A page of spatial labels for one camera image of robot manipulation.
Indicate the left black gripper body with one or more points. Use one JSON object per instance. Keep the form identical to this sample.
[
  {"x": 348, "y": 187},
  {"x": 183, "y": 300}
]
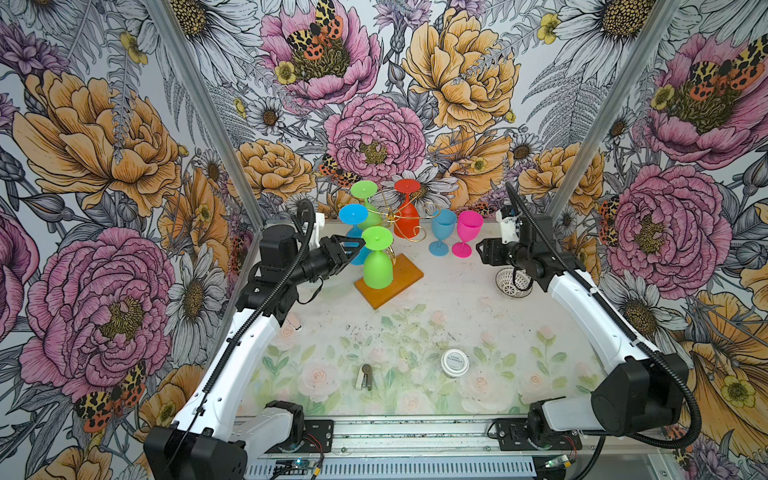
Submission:
[{"x": 331, "y": 262}]

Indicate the light blue wine glass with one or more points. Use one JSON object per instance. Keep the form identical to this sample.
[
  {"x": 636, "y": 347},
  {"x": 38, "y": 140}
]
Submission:
[{"x": 442, "y": 226}]

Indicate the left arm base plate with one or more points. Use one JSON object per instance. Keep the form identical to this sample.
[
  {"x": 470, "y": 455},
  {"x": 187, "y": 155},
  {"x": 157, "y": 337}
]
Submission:
[{"x": 318, "y": 435}]

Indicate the aluminium front rail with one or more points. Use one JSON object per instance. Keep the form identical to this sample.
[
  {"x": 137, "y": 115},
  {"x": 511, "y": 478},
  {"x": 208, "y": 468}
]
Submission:
[{"x": 456, "y": 447}]

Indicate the green wine glass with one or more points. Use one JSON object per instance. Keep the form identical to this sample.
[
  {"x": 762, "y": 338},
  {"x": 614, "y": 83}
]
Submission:
[
  {"x": 378, "y": 270},
  {"x": 363, "y": 191}
]

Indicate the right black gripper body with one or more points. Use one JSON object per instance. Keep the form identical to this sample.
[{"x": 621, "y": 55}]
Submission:
[{"x": 498, "y": 251}]

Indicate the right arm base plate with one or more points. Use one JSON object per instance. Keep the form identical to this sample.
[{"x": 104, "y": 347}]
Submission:
[{"x": 512, "y": 434}]

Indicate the gold wire glass rack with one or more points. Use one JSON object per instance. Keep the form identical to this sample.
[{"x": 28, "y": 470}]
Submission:
[{"x": 388, "y": 211}]

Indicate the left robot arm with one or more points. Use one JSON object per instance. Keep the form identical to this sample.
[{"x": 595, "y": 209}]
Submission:
[{"x": 203, "y": 441}]

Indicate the small pink white object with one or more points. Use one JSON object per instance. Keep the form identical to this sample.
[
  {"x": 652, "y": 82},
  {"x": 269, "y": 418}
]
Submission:
[{"x": 294, "y": 323}]

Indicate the magenta wine glass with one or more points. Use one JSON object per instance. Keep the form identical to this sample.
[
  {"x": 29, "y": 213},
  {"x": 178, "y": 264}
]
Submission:
[{"x": 469, "y": 225}]

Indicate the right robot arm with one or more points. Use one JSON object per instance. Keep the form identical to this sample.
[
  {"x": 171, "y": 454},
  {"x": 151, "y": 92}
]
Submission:
[{"x": 644, "y": 394}]

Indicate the red wine glass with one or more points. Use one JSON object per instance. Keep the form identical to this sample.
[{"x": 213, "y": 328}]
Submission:
[{"x": 407, "y": 218}]

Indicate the orange wooden rack base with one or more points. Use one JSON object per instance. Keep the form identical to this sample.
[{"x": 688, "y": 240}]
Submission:
[{"x": 406, "y": 274}]

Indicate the white mesh sink strainer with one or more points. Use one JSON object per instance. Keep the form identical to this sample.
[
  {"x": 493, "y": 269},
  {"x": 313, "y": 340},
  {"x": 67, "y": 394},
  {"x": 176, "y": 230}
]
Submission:
[{"x": 510, "y": 285}]

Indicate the small grey key fob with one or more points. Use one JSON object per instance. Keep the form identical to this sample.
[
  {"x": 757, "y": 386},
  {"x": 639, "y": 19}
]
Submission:
[{"x": 364, "y": 380}]

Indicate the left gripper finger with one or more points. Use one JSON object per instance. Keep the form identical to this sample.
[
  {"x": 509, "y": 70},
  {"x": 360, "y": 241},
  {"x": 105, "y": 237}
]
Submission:
[
  {"x": 349, "y": 251},
  {"x": 346, "y": 241}
]

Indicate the cyan wine glass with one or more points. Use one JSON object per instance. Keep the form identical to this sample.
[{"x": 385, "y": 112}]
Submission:
[{"x": 355, "y": 215}]

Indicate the white round jar lid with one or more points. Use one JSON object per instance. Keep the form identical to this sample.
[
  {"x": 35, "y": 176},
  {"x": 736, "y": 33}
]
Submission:
[{"x": 454, "y": 363}]

